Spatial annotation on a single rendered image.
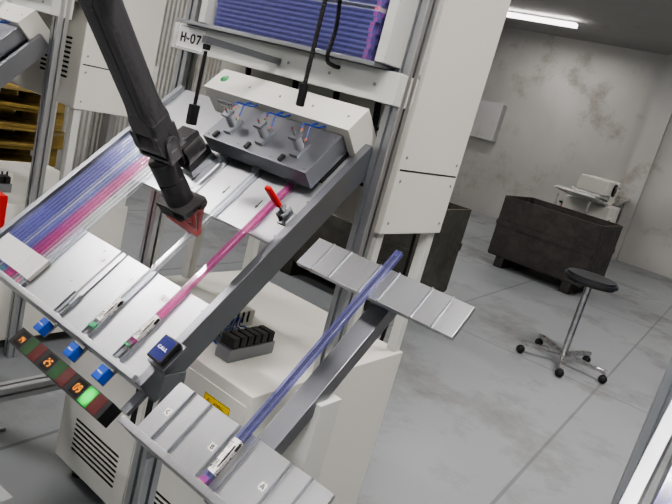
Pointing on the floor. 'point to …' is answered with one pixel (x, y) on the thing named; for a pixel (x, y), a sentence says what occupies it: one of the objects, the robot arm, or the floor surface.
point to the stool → (575, 323)
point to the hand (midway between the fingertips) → (194, 231)
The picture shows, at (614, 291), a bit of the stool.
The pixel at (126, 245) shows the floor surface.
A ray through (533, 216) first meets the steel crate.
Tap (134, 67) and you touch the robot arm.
